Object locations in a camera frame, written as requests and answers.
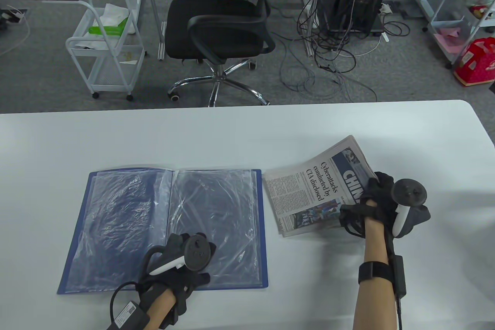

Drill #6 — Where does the black office chair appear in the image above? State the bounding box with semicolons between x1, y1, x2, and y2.
164;0;290;108

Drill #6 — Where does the black left hand controller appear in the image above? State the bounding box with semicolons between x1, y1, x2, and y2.
145;234;217;276

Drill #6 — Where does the person's left hand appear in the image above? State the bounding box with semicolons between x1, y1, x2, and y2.
141;233;212;303

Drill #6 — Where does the floor power strip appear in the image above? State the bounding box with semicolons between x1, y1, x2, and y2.
0;6;27;26

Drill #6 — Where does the black right hand controller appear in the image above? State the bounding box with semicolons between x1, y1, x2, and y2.
391;178;431;238

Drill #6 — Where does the black right wrist sensor box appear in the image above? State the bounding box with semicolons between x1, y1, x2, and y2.
387;245;408;330

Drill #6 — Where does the blue file folder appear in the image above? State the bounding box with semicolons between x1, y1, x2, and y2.
57;168;269;295

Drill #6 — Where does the person's right forearm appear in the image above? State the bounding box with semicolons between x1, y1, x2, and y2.
353;218;399;330

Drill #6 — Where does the white wire cart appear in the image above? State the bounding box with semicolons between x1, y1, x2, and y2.
41;0;148;101

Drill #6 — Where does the person's right hand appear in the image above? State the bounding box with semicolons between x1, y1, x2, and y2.
339;171;398;237

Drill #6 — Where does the white desk leg frame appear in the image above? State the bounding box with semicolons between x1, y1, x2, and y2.
288;0;323;58

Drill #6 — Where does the black wrist sensor box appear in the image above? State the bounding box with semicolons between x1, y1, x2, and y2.
105;280;150;330
387;245;408;330

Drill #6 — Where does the black left wrist sensor box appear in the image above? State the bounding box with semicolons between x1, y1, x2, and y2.
105;280;150;330

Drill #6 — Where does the white floor cable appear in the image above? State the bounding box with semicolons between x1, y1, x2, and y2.
0;17;31;56

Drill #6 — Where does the pink paper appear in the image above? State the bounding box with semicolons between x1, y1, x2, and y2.
433;27;474;58

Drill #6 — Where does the person's left forearm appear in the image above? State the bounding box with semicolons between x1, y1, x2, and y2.
145;287;178;330

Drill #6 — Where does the tangle of black cables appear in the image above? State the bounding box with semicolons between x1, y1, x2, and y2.
271;0;410;102

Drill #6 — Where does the green tissue box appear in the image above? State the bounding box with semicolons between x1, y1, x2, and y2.
88;3;130;36

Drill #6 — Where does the white crumpled paper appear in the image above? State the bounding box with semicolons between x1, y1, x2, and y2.
73;39;111;52

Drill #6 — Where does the black hand controller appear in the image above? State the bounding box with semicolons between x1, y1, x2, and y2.
145;234;217;276
391;178;431;238

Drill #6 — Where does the red gift bag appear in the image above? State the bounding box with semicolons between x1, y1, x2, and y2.
453;37;495;87

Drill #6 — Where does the white shelf rack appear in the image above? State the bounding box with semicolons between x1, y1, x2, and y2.
423;0;495;69

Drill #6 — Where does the newspaper with blue masthead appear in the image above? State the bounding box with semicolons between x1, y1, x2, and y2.
263;135;377;238

